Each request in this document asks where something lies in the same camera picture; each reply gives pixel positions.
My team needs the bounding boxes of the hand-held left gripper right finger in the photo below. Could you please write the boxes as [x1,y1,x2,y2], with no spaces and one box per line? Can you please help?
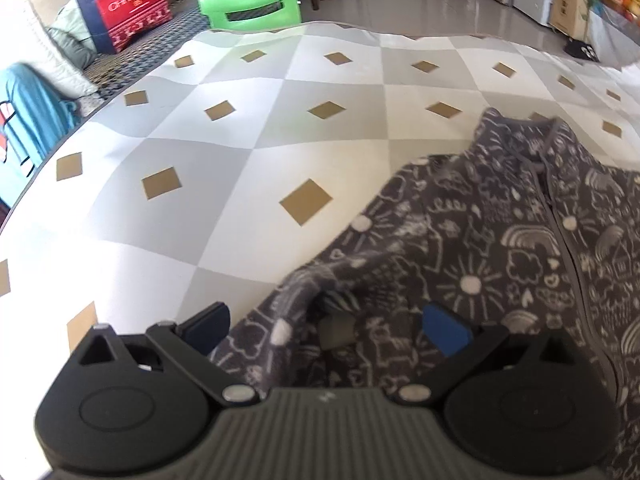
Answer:
[398,303,581,406]

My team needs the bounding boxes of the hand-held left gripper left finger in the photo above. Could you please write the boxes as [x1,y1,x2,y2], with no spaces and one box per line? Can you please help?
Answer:
[77,302,260,406]

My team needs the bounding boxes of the grey doodle print fleece jacket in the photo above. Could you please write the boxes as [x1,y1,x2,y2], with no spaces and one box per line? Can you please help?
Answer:
[207,107,640,480]

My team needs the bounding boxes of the diamond pattern table mat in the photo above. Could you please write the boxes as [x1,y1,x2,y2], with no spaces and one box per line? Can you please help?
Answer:
[0,20,640,480]

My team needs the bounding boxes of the teal printed cushion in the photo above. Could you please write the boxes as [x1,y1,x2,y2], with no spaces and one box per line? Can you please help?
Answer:
[0,62,81,181]

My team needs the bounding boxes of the black slippers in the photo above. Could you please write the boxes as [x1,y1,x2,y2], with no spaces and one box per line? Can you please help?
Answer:
[564,40,601,61]

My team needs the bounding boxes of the white cushion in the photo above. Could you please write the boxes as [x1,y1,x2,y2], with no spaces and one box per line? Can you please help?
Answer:
[10,0,98,101]

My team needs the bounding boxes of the red printed gift bag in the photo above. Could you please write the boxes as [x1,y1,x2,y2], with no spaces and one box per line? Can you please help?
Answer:
[71,0,173,55]

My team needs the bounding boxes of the cloth covered side table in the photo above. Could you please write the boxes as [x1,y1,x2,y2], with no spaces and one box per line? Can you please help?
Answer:
[585,7,640,68]

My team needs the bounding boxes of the cardboard box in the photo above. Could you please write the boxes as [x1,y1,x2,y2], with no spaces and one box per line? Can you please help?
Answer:
[547,0,593,41]

